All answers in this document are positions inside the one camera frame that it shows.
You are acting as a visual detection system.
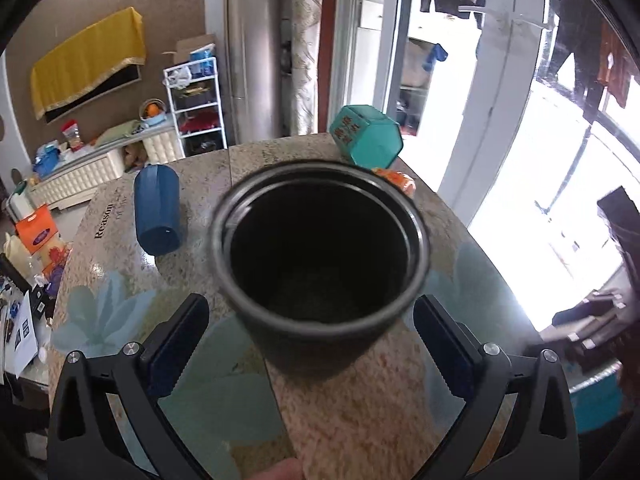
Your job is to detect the blue plastic bag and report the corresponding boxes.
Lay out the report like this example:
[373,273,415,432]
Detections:
[33,142,64,179]

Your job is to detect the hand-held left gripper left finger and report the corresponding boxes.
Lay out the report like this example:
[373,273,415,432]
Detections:
[47,292,211,480]

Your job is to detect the patterned curtain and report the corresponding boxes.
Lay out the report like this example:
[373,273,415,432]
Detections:
[290,0,326,137]

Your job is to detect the orange tissue box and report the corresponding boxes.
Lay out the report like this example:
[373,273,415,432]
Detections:
[15,204,56,257]

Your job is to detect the hanging brown garment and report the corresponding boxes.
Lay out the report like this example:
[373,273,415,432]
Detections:
[596,24,637,109]

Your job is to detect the blue hanging cloth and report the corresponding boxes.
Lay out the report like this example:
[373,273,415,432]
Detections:
[421,42,449,74]

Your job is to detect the white plastic bag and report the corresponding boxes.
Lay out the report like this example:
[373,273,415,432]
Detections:
[165,65,194,89]

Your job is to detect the teal hexagonal box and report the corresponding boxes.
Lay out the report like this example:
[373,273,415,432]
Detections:
[328,105,405,170]

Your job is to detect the white papers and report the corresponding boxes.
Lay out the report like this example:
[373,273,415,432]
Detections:
[0,280,42,378]

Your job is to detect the white wire shelf rack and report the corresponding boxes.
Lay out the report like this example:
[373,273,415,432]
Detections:
[162,57,228,158]

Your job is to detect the brown cardboard boxes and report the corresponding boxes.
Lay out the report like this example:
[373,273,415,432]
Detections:
[539,289,627,363]

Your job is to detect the hanging dark clothes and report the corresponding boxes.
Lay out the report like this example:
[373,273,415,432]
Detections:
[549,0,607,103]

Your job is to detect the orange snack packet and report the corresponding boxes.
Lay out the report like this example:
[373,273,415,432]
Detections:
[372,167,418,198]

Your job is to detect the blue basin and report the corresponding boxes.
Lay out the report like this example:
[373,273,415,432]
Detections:
[567,364,627,436]

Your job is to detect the white low cabinet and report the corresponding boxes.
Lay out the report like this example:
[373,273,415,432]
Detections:
[29,127,187,209]

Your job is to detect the person's left hand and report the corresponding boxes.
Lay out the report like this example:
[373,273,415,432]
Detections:
[248,457,307,480]

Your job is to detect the yellow cloth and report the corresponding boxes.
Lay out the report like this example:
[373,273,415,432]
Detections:
[29,6,147,121]

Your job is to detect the black television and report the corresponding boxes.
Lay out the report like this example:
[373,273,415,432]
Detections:
[42,66,143,125]

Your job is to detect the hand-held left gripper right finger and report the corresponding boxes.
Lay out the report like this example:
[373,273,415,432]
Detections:
[412,294,581,480]

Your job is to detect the green cushion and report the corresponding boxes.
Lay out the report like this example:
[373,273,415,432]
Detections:
[94,118,147,147]

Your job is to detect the cardboard box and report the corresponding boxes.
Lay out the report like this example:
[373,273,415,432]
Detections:
[161,34,217,68]

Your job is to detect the black cooking pot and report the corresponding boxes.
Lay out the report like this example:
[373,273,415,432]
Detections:
[207,160,432,378]

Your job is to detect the teal bowl of oranges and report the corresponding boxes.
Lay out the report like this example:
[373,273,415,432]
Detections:
[139,100,167,129]

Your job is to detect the blue cup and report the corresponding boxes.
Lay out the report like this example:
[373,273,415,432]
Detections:
[133,164,182,257]

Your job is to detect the silver standing air conditioner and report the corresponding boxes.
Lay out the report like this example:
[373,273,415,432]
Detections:
[224,0,284,147]

